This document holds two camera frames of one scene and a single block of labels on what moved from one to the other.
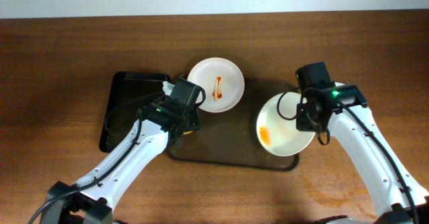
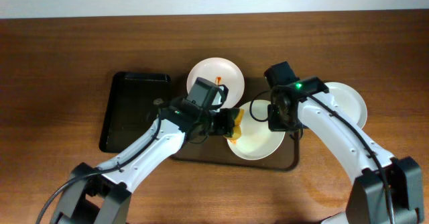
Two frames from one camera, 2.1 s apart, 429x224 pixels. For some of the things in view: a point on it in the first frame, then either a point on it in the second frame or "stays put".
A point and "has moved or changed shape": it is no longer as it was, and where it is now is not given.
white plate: [279, 135] has moved or changed shape
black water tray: [130, 92] stays put
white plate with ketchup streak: [222, 82] stays put
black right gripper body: [305, 123] -> [278, 123]
